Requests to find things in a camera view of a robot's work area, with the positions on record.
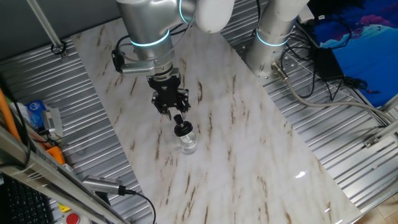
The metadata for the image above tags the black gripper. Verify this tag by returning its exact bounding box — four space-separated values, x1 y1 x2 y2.
147 70 192 121

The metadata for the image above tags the clear glass jar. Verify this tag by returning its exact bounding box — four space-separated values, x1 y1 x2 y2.
178 129 198 156

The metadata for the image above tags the grey finned metal device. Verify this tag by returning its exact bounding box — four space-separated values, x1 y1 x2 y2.
41 105 65 139

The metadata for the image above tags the orange button box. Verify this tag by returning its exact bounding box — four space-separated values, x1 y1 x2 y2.
45 145 67 166

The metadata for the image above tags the blue white tissue packet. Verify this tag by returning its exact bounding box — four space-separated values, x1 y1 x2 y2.
9 100 47 130

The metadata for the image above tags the red button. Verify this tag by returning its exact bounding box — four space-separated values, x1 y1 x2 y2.
63 212 91 224

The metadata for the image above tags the black power adapter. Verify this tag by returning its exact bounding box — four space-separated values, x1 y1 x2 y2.
312 46 346 82

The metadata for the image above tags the white power strip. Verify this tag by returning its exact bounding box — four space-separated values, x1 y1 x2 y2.
295 4 315 26

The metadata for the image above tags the black keyboard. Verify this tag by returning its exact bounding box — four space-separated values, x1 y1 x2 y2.
0 174 57 224

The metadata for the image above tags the blue printed poster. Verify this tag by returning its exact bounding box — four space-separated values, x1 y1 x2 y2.
312 0 398 108

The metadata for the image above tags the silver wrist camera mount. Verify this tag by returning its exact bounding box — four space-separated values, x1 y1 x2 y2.
121 60 157 77

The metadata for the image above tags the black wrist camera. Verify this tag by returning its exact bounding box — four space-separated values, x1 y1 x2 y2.
111 49 126 75

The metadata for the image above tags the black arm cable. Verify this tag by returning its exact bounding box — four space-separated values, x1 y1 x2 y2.
114 23 189 54

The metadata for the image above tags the black camera cable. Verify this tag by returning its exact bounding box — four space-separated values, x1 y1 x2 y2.
123 186 157 224

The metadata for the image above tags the silver finned camera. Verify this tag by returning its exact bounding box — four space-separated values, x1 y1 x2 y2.
81 174 127 197

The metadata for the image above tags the black ring on post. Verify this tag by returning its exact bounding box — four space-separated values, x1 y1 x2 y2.
50 39 67 56

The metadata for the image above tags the thick grey cable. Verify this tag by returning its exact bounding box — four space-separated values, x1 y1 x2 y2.
271 61 398 125

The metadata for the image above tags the black base cable bundle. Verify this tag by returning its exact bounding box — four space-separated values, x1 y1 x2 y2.
279 40 318 100

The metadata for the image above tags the aluminium frame post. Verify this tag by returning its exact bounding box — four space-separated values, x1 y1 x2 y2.
26 0 69 60

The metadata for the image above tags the black hanging cable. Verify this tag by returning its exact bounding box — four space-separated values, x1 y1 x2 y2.
0 74 32 162

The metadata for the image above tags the aluminium frame beam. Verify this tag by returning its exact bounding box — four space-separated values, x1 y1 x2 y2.
0 124 131 224

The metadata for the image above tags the orange hose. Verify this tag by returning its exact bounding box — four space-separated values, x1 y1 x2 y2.
0 88 22 142

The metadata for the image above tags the black cable with plug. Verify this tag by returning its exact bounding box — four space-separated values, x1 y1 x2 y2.
341 76 381 94

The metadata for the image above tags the thin black cable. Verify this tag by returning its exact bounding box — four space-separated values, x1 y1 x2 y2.
316 14 354 48

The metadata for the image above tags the metal corner bracket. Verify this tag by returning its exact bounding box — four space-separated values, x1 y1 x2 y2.
363 134 382 149

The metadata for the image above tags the aluminium frame rail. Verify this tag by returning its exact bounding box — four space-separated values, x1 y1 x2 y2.
362 93 398 149

